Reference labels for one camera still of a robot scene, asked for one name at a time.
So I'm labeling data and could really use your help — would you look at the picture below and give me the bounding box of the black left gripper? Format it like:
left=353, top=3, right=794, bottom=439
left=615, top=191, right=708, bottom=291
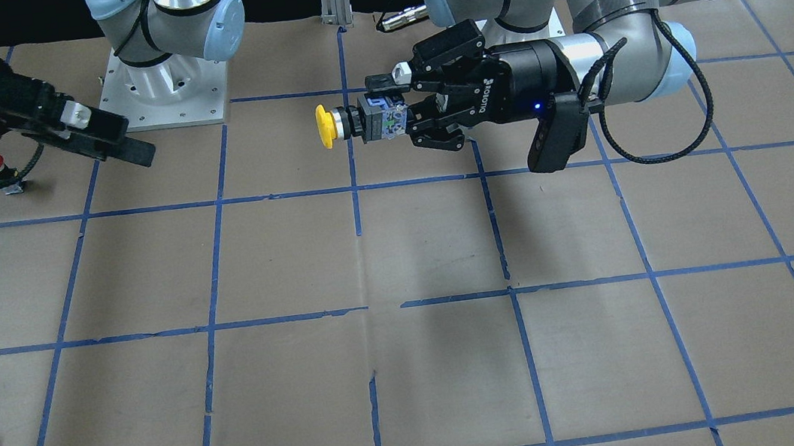
left=365, top=19, right=577, bottom=152

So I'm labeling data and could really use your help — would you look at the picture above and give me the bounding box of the yellow push button switch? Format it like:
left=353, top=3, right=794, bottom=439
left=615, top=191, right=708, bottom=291
left=314, top=95, right=411, bottom=150

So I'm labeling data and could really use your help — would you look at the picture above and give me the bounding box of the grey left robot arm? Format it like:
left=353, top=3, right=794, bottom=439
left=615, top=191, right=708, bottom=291
left=344, top=0, right=710, bottom=151

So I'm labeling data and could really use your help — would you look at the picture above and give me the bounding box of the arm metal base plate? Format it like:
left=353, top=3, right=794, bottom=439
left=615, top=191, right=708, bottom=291
left=100, top=53, right=229, bottom=133
left=476, top=8, right=567, bottom=47

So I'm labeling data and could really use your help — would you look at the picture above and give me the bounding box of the silver cable connector plug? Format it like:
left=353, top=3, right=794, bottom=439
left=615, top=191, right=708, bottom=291
left=375, top=5, right=429, bottom=34

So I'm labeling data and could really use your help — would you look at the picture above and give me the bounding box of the green push button switch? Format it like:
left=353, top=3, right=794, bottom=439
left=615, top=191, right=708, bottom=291
left=0, top=154, right=28, bottom=196

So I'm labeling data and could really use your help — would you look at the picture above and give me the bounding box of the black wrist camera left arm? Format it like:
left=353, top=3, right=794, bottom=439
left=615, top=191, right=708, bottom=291
left=526, top=92, right=591, bottom=174

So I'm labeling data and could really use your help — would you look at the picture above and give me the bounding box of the black braided cable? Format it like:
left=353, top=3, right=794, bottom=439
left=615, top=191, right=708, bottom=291
left=571, top=0, right=738, bottom=171

